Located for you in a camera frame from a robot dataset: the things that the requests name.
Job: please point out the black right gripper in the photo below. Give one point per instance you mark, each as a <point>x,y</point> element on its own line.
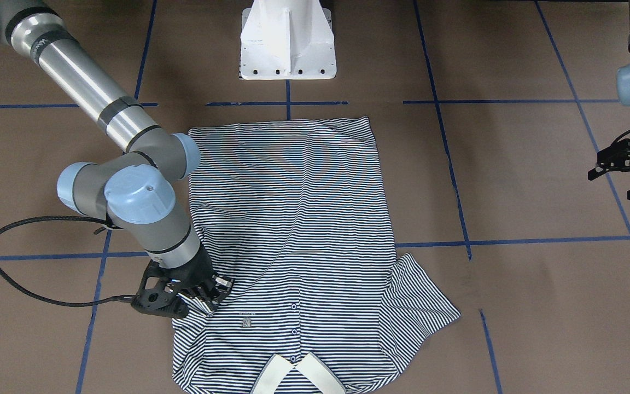
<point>199,268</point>

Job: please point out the navy white striped polo shirt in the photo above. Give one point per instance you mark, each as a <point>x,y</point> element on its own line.
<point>295,212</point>

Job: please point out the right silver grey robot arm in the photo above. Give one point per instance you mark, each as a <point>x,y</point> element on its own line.
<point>132,192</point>

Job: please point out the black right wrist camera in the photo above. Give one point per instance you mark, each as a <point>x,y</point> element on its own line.
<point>158,294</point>

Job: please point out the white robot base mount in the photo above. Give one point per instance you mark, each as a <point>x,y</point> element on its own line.
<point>287,40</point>

